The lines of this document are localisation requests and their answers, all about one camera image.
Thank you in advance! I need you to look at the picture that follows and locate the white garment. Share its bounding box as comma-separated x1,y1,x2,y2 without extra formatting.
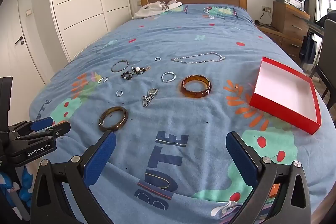
132,0,183,20

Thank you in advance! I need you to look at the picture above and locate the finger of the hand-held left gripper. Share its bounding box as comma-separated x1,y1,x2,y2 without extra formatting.
17,121,71,151
9,116,54,136

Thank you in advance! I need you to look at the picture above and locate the silver wristwatch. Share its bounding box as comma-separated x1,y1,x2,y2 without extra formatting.
142,88,159,108

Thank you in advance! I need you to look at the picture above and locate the low wooden cabinet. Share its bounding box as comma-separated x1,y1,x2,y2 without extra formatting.
256,25,305,62

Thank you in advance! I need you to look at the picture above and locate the dark beaded bracelet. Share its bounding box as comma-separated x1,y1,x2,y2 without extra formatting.
121,65,152,81

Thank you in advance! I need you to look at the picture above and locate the white door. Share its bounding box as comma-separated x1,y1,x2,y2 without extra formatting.
0,0,53,85

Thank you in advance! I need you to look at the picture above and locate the black bag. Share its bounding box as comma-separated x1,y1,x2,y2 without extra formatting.
319,7,336,28

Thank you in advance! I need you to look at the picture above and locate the person's left hand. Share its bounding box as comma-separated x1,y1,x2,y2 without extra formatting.
0,164,34,222

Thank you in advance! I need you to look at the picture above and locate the amber resin bangle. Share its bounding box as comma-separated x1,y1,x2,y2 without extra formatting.
180,75,212,99

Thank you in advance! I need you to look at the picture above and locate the dark blue bag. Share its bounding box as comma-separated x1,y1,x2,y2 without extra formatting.
299,32,318,65

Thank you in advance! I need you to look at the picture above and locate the black power cable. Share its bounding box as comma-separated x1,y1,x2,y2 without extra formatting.
253,10,265,25

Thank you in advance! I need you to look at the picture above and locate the silver bead necklace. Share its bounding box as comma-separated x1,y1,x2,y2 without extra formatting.
171,51,226,64

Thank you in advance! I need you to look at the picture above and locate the dark brown bangle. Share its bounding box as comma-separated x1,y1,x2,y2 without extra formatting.
98,106,129,132

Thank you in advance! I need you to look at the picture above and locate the blue printed blanket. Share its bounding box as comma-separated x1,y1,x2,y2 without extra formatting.
26,4,336,224

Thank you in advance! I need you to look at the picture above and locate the white wardrobe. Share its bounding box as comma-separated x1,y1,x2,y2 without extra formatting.
49,0,132,62

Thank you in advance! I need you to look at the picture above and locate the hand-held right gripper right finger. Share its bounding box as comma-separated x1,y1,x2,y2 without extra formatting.
225,131,312,224

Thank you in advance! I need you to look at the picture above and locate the thin metal bangle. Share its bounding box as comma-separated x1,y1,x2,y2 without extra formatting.
111,60,130,73

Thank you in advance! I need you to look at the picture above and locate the wooden dresser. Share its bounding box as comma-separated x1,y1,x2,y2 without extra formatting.
272,1,310,42

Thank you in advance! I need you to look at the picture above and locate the dark chair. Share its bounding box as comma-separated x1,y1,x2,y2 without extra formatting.
310,19,336,106

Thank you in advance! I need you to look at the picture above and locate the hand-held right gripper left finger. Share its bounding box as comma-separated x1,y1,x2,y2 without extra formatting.
30,130,116,224

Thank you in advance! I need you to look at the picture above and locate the red cardboard box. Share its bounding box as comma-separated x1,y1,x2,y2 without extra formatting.
249,56,322,135

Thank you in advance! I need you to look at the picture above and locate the glass desk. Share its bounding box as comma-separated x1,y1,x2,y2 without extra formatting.
306,18,326,35

